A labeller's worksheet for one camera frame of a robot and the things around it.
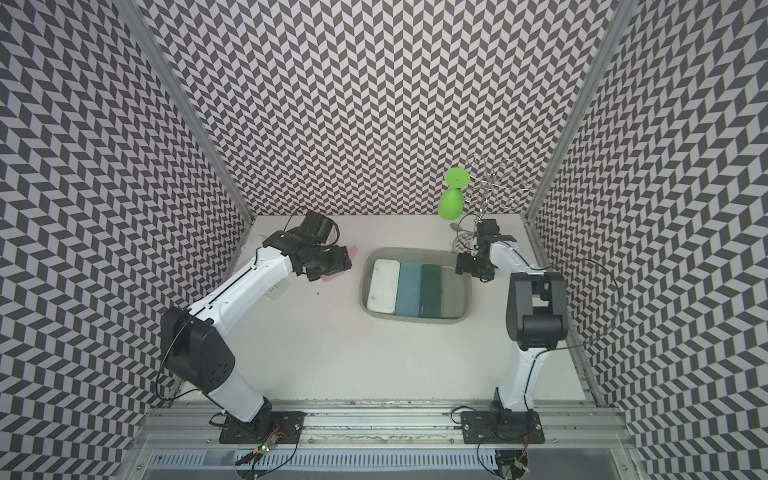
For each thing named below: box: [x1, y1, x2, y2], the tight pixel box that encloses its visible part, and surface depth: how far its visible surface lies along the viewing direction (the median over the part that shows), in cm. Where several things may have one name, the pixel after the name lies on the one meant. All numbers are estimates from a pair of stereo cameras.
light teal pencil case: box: [395, 262, 422, 318], surface depth 99 cm
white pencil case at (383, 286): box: [366, 259, 401, 315], surface depth 98 cm
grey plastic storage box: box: [359, 247, 473, 325], surface depth 98 cm
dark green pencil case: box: [418, 264, 443, 318], surface depth 98 cm
